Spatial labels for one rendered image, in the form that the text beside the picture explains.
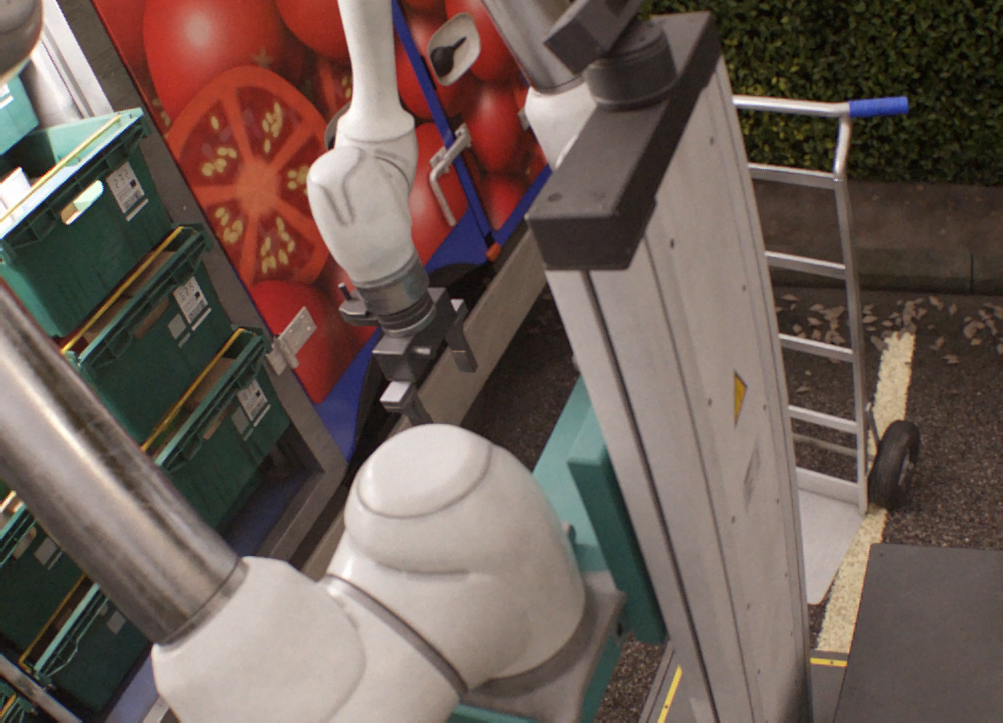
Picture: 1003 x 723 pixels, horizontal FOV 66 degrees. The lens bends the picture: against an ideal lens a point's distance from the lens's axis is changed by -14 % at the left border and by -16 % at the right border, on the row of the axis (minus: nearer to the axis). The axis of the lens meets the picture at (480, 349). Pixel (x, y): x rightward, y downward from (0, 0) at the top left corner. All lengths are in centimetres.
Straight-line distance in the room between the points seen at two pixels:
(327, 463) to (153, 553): 167
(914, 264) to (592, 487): 264
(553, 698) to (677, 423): 29
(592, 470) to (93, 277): 114
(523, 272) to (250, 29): 139
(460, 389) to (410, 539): 209
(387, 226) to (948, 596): 100
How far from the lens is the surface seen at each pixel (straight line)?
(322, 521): 233
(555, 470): 102
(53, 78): 192
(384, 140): 116
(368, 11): 101
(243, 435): 192
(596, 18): 63
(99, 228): 167
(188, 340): 181
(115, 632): 214
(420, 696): 68
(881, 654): 139
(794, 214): 360
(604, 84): 66
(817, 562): 250
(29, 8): 71
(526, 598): 72
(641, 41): 66
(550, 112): 115
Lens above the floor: 206
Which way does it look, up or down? 36 degrees down
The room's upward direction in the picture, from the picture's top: 24 degrees counter-clockwise
